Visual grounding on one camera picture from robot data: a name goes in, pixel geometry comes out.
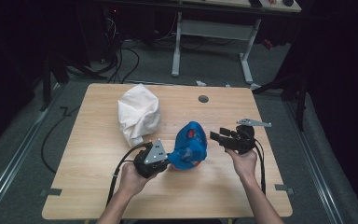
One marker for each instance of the small white floor scrap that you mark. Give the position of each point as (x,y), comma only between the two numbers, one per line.
(200,83)

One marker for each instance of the metal floor rail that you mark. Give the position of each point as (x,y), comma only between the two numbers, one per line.
(313,161)
(15,155)

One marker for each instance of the white cloth bag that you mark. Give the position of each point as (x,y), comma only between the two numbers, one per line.
(140,112)

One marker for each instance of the black stand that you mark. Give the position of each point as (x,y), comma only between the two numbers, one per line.
(292,87)
(48,81)

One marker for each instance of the white-framed wooden desk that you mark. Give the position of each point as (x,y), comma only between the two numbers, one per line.
(214,29)

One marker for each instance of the person's left hand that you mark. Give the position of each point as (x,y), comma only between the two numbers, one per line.
(132,182)

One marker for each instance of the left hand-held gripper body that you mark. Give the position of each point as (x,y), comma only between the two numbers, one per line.
(150,161)

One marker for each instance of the person's right hand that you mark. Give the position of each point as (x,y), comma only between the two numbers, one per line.
(245,163)

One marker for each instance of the blue and red fabric item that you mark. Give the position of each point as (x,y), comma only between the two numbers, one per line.
(191,146)

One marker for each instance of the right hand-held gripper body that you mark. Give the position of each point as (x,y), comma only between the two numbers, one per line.
(240,140)

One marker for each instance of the round grey table grommet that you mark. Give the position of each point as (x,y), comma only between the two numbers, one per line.
(203,99)

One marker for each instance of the grey tape piece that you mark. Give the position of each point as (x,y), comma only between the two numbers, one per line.
(52,192)
(283,188)

